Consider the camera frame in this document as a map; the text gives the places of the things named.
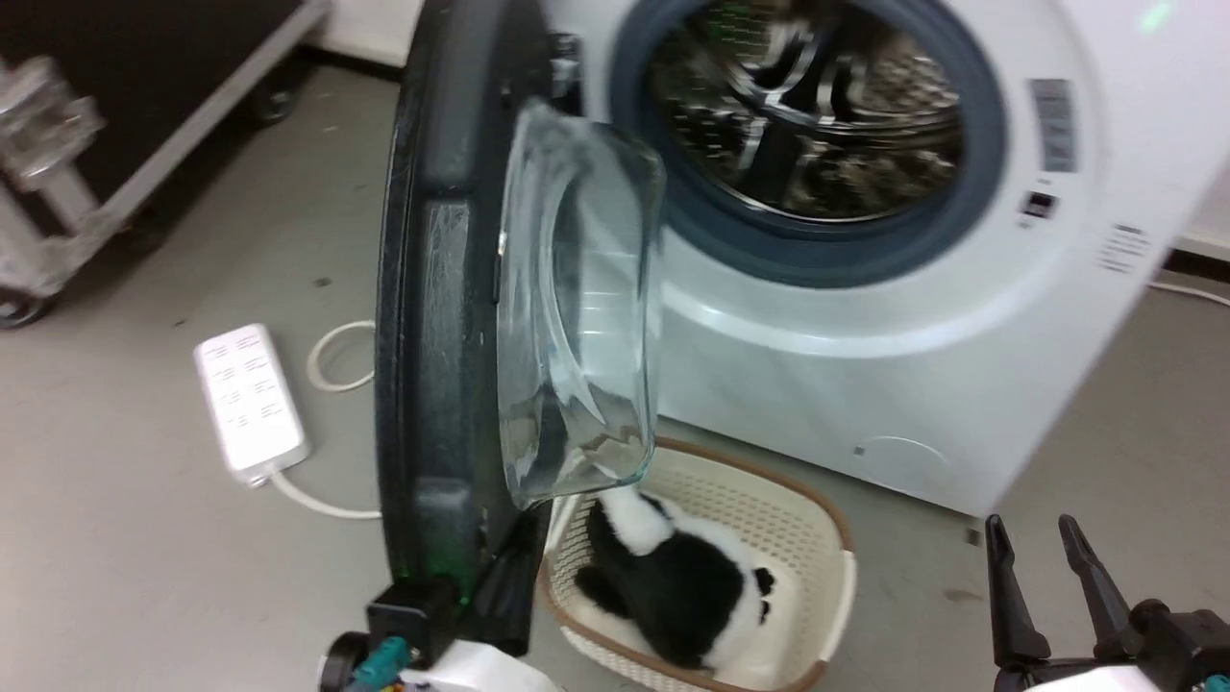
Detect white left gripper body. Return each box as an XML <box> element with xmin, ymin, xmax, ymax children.
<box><xmin>399</xmin><ymin>638</ymin><xmax>563</xmax><ymax>692</ymax></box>

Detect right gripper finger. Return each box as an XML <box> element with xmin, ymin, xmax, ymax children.
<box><xmin>984</xmin><ymin>514</ymin><xmax>1054</xmax><ymax>670</ymax></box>
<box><xmin>1058</xmin><ymin>514</ymin><xmax>1154</xmax><ymax>662</ymax></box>

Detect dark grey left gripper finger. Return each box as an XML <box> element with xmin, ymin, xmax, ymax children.
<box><xmin>465</xmin><ymin>507</ymin><xmax>547</xmax><ymax>660</ymax></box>

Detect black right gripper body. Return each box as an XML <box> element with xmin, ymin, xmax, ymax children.
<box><xmin>994</xmin><ymin>599</ymin><xmax>1230</xmax><ymax>692</ymax></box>

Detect black washing machine door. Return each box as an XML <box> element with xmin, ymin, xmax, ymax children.
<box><xmin>373</xmin><ymin>0</ymin><xmax>669</xmax><ymax>608</ymax></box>

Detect white front-load washing machine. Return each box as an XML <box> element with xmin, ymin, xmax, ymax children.
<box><xmin>538</xmin><ymin>0</ymin><xmax>1230</xmax><ymax>518</ymax></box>

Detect grey rubber door gasket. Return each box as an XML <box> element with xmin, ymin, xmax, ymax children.
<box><xmin>609</xmin><ymin>0</ymin><xmax>1009</xmax><ymax>290</ymax></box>

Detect steel washing machine drum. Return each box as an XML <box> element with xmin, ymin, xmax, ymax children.
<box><xmin>646</xmin><ymin>0</ymin><xmax>965</xmax><ymax>223</ymax></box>

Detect black and white panda plush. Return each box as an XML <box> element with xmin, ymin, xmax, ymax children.
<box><xmin>575</xmin><ymin>485</ymin><xmax>776</xmax><ymax>671</ymax></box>

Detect beige plastic laundry basket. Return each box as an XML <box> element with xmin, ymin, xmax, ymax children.
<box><xmin>536</xmin><ymin>437</ymin><xmax>858</xmax><ymax>692</ymax></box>

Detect white power strip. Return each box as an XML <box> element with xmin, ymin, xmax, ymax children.
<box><xmin>193</xmin><ymin>324</ymin><xmax>311</xmax><ymax>488</ymax></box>

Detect black caster wheel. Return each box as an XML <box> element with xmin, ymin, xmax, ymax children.
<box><xmin>252</xmin><ymin>85</ymin><xmax>296</xmax><ymax>127</ymax></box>
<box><xmin>0</xmin><ymin>286</ymin><xmax>54</xmax><ymax>331</ymax></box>

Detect black flight case aluminium edges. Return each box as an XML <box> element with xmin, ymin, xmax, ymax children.
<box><xmin>0</xmin><ymin>0</ymin><xmax>333</xmax><ymax>330</ymax></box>

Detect white power strip cable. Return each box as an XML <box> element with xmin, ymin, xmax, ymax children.
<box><xmin>268</xmin><ymin>320</ymin><xmax>385</xmax><ymax>521</ymax></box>

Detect thin white floor cable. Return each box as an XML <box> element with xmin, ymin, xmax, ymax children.
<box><xmin>1147</xmin><ymin>279</ymin><xmax>1230</xmax><ymax>309</ymax></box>

